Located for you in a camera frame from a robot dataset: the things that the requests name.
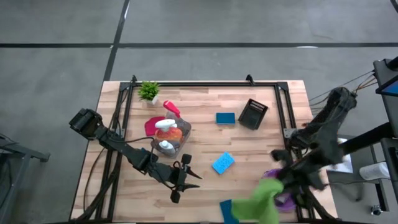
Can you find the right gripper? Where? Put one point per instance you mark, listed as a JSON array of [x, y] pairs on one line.
[[298, 175]]

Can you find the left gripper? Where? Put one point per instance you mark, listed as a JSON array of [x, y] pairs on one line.
[[177, 179]]

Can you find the purple plastic bucket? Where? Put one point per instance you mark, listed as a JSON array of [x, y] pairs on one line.
[[287, 203]]

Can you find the small clear bottle white cap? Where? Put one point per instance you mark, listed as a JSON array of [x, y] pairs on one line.
[[166, 146]]

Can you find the green microfiber cloth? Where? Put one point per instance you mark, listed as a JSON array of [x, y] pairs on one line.
[[261, 202]]

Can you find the orange spray bottle white trigger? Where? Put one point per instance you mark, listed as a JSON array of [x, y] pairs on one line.
[[169, 134]]

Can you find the translucent grey plastic basket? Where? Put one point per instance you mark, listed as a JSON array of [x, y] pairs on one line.
[[186, 124]]

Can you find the clear spray bottle red trigger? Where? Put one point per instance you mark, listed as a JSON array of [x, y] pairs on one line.
[[171, 107]]

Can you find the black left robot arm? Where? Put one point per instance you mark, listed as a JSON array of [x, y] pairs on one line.
[[124, 149]]

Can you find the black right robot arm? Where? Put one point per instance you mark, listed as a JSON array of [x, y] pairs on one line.
[[329, 124]]

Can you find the white sheet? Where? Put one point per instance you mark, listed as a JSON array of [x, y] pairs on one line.
[[346, 166]]

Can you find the white roll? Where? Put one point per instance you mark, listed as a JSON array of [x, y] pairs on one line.
[[374, 171]]

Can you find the black stand beam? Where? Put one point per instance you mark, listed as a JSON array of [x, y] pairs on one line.
[[367, 140]]

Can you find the small black plastic basket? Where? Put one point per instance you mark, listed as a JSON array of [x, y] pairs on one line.
[[250, 115]]

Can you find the black caster wheel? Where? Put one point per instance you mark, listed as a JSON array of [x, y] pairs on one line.
[[376, 210]]

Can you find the green plant in white pot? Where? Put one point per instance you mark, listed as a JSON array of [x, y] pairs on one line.
[[148, 90]]

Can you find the blue screen tablet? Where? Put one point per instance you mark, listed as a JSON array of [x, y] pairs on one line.
[[392, 88]]

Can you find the black equipment cart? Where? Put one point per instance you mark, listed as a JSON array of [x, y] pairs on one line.
[[384, 70]]

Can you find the grey metal table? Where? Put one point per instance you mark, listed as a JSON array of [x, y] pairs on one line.
[[25, 152]]

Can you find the black aluminium table frame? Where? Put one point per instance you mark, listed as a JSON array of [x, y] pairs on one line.
[[202, 84]]

